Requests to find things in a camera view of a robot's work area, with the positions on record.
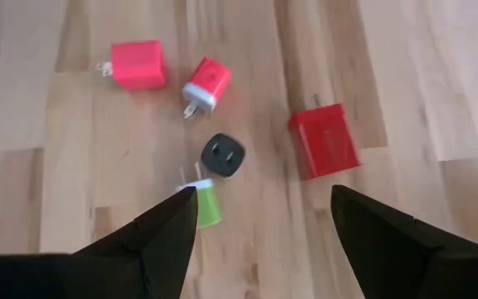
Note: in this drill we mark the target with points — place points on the all pink charger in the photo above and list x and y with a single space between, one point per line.
139 65

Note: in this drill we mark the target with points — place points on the pink charger with white face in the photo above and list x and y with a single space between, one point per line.
208 85

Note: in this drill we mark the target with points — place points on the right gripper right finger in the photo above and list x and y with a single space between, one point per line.
409 266

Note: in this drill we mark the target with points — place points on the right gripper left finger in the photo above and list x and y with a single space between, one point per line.
139 266

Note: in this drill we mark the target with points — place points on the red square box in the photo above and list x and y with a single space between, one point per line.
326 141

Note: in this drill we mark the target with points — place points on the green charger with white face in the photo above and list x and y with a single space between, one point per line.
209 207

